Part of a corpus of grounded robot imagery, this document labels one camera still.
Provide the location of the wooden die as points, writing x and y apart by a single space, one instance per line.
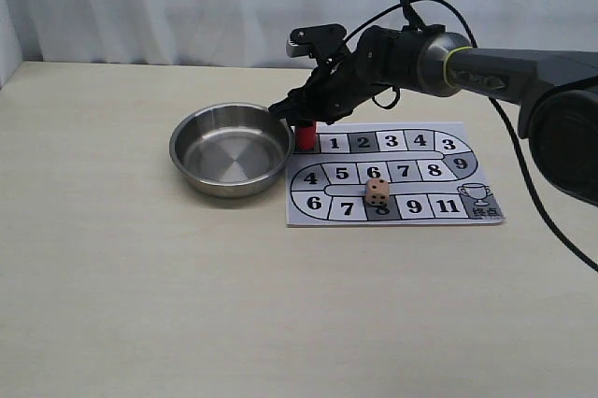
377 192

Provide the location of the paper number game board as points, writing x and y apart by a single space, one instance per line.
434 176

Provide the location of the stainless steel bowl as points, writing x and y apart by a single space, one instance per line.
231 150

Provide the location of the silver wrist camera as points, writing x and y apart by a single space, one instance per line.
316 42

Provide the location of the red cylinder game piece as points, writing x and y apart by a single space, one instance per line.
305 136

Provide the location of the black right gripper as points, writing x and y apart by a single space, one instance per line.
383 59

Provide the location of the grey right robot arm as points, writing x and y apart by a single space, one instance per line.
555 90

